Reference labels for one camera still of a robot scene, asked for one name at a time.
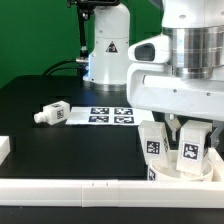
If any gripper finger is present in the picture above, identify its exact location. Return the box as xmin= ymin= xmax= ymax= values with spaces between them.
xmin=211 ymin=126 xmax=224 ymax=148

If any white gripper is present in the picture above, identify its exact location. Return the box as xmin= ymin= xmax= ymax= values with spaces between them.
xmin=127 ymin=63 xmax=224 ymax=141

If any white round stool seat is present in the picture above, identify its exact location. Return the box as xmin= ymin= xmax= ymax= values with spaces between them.
xmin=147 ymin=150 xmax=214 ymax=182

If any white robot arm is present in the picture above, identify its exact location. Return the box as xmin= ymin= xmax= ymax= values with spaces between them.
xmin=84 ymin=0 xmax=224 ymax=147

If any white paper marker sheet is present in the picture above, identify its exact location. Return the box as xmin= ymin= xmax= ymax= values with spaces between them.
xmin=66 ymin=107 xmax=154 ymax=126

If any white obstacle fence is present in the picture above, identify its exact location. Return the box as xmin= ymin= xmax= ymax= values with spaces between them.
xmin=0 ymin=148 xmax=224 ymax=209

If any white block left edge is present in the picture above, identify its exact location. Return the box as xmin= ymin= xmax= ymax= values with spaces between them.
xmin=0 ymin=136 xmax=10 ymax=165

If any black cable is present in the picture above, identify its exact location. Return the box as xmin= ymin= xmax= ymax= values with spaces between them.
xmin=41 ymin=59 xmax=88 ymax=78

